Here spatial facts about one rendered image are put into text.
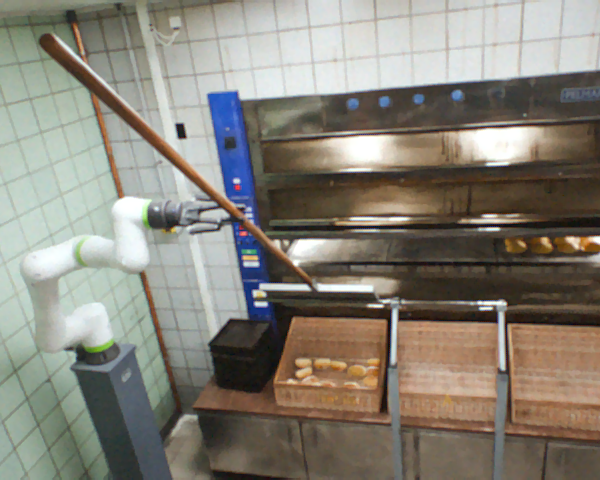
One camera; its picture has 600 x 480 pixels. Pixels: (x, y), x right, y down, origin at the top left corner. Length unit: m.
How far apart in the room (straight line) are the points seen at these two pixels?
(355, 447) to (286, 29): 2.10
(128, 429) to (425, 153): 1.88
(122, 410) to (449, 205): 1.81
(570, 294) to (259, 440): 1.81
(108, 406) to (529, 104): 2.30
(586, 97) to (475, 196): 0.63
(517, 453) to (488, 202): 1.22
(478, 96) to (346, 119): 0.62
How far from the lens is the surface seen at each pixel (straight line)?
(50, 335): 2.34
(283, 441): 3.07
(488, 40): 2.63
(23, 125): 2.81
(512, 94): 2.68
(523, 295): 3.01
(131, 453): 2.74
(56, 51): 1.00
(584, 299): 3.06
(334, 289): 2.50
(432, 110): 2.68
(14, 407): 2.78
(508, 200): 2.79
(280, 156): 2.84
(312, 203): 2.87
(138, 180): 3.23
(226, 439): 3.20
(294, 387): 2.86
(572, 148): 2.75
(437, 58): 2.63
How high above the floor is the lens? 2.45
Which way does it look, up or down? 25 degrees down
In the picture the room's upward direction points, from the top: 7 degrees counter-clockwise
